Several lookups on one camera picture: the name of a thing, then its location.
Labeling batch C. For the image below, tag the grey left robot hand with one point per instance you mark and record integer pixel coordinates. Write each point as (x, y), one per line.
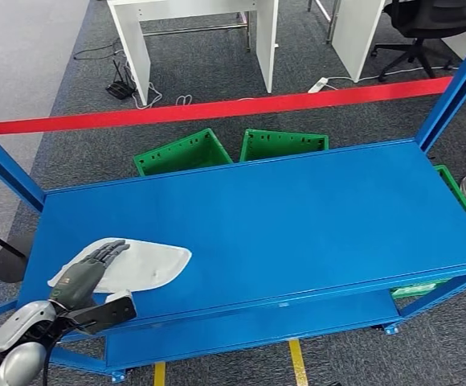
(82, 279)

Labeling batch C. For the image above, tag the white plastic car part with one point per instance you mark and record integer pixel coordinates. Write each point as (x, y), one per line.
(152, 266)

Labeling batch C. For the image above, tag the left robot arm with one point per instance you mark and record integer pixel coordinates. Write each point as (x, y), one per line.
(20, 319)

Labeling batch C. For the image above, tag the blue metal shelf rack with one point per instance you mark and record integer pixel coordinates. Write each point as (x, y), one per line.
(257, 224)

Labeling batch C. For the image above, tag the green plastic crate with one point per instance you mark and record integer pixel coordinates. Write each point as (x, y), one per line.
(185, 154)
(417, 291)
(281, 146)

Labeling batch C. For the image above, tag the black router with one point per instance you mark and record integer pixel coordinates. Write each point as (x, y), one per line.
(120, 89)

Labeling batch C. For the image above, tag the white desk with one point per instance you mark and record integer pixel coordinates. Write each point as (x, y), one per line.
(357, 37)
(130, 53)

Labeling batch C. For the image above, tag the red barrier belt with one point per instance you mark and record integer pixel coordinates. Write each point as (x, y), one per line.
(216, 110)

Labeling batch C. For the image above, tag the white power strip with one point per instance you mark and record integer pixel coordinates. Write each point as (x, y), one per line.
(317, 85)

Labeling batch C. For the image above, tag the black office chair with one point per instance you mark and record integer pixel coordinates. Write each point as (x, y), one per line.
(438, 16)

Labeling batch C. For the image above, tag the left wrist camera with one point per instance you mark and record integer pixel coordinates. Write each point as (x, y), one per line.
(104, 314)

